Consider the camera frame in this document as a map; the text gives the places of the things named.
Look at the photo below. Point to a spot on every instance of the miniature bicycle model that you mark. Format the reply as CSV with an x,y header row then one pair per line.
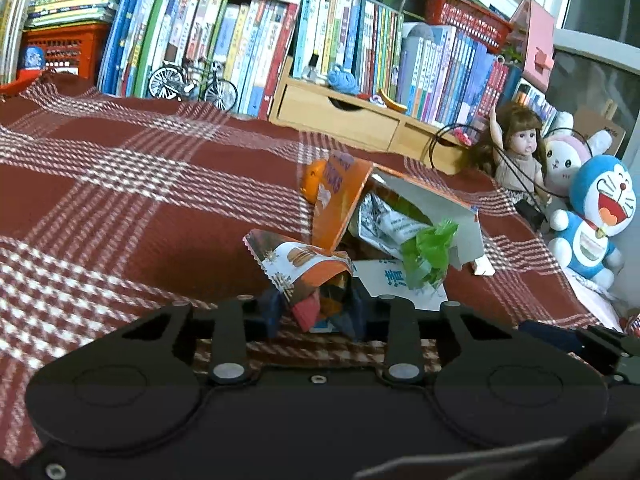
x,y
192,72

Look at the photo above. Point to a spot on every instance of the row of thin leaning booklets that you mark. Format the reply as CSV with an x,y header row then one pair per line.
x,y
12,35

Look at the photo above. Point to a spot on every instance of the pink box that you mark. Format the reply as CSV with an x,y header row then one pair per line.
x,y
535,40

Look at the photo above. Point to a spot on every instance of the red white plaid blanket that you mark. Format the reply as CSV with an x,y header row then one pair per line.
x,y
125,170

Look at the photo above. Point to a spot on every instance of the red plastic basket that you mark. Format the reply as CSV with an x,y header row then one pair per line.
x,y
465,20

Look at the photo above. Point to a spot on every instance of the orange snack box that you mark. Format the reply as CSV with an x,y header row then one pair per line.
x,y
337,195

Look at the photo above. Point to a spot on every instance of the red plastic crate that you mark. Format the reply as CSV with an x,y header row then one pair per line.
x,y
75,45

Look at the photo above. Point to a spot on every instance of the green wrapper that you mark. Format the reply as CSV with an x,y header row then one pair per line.
x,y
425,250

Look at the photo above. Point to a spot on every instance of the wooden drawer organizer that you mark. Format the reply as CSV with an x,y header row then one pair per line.
x,y
325,110

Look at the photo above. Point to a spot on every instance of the black white patterned wrapper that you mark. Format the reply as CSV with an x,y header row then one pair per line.
x,y
372,215

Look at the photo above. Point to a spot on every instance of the blue round tin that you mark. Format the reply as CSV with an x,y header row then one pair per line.
x,y
32,57

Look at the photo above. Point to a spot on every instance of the white paper card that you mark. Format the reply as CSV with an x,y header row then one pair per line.
x,y
380,277

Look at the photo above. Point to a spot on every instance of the small pink trinket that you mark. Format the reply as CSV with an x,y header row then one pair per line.
x,y
462,136

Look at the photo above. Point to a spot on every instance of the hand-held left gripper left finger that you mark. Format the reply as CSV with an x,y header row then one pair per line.
x,y
267,320

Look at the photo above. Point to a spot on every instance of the white pink plush bunny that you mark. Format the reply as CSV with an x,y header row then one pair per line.
x,y
562,160

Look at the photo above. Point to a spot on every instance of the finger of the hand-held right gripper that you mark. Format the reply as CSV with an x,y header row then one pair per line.
x,y
550,336

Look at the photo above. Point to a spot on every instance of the brown-haired doll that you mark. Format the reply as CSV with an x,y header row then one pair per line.
x,y
520,140

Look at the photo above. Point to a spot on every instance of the blue cat plush toy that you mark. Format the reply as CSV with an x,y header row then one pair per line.
x,y
600,195

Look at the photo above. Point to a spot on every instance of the orange curved wooden piece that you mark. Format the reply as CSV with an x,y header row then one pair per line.
x,y
392,104

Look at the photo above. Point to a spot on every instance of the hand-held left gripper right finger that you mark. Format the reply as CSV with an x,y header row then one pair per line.
x,y
357,320

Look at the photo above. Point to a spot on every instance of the orange burger print wrapper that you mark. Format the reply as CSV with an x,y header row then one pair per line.
x,y
295,260

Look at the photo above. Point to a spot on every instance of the blue yarn ball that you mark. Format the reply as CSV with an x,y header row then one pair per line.
x,y
342,80

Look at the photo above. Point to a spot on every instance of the small glass bottle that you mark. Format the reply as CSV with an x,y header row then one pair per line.
x,y
312,70

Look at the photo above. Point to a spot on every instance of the white printed wrapper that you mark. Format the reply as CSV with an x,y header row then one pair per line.
x,y
400,225

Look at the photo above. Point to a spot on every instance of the white sheet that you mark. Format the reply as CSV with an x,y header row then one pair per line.
x,y
590,290

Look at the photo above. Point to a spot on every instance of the red plastic tray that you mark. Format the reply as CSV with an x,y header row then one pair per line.
x,y
10,89

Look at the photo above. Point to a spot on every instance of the brown cardboard box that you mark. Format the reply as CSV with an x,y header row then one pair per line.
x,y
590,120

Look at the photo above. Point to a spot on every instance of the row of upright books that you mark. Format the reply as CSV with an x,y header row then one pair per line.
x,y
250,35

